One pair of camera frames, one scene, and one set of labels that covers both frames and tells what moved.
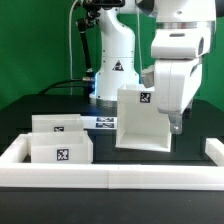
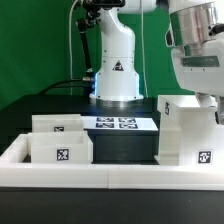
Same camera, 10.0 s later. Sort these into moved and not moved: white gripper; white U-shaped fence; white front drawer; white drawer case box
Moved: white drawer case box; white gripper
Not moved: white front drawer; white U-shaped fence
